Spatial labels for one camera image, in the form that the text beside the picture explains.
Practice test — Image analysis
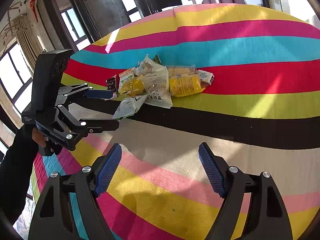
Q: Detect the green white snack packet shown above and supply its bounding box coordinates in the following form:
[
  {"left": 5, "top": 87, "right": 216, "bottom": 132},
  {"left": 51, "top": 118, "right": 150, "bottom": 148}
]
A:
[{"left": 112, "top": 93, "right": 148, "bottom": 120}]

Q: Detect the yellow clear cake packet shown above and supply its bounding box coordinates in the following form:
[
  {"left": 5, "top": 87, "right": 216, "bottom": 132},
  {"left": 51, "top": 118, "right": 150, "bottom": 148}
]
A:
[{"left": 126, "top": 77, "right": 145, "bottom": 96}]

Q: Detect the clear white text packet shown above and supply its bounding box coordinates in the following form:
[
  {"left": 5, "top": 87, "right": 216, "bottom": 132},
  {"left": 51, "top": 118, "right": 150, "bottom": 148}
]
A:
[{"left": 141, "top": 67, "right": 172, "bottom": 109}]

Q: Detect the yellow snack bag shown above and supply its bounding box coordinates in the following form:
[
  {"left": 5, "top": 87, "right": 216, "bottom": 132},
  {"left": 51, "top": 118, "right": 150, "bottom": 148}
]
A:
[{"left": 169, "top": 72, "right": 205, "bottom": 98}]

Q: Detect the small blue white candy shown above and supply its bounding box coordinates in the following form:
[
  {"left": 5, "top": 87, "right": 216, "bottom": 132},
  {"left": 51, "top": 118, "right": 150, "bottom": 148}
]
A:
[{"left": 198, "top": 70, "right": 214, "bottom": 85}]

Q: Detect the black left sleeve forearm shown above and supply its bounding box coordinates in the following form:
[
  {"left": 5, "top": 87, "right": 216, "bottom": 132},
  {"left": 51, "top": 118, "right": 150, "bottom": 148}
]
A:
[{"left": 1, "top": 125, "right": 39, "bottom": 224}]

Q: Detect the left hand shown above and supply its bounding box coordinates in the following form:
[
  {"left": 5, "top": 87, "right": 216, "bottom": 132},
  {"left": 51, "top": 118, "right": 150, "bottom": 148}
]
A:
[{"left": 31, "top": 127, "right": 49, "bottom": 148}]

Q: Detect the pink chocolate snack packet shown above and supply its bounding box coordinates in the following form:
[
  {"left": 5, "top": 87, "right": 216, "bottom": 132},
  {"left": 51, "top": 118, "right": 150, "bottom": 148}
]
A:
[{"left": 106, "top": 75, "right": 118, "bottom": 93}]

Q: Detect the orange white nut packet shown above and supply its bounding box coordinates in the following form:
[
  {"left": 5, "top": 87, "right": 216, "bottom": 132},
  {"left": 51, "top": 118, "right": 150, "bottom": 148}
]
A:
[{"left": 118, "top": 68, "right": 136, "bottom": 94}]

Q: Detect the white clear nut packet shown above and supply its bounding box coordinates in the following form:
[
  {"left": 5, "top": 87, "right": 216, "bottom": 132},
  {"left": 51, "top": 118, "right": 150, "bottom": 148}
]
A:
[{"left": 134, "top": 54, "right": 163, "bottom": 76}]

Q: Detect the beige window curtain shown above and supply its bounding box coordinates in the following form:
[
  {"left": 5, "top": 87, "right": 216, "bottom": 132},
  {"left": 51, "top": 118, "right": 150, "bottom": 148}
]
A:
[{"left": 12, "top": 14, "right": 44, "bottom": 72}]

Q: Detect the green yellow snack packet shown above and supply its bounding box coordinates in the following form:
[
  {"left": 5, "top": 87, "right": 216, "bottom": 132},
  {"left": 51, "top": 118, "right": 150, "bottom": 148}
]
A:
[{"left": 153, "top": 55, "right": 162, "bottom": 65}]

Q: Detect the colourful striped tablecloth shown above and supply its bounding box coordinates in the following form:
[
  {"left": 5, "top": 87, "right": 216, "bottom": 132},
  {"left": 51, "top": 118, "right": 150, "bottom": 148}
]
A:
[{"left": 30, "top": 3, "right": 320, "bottom": 240}]

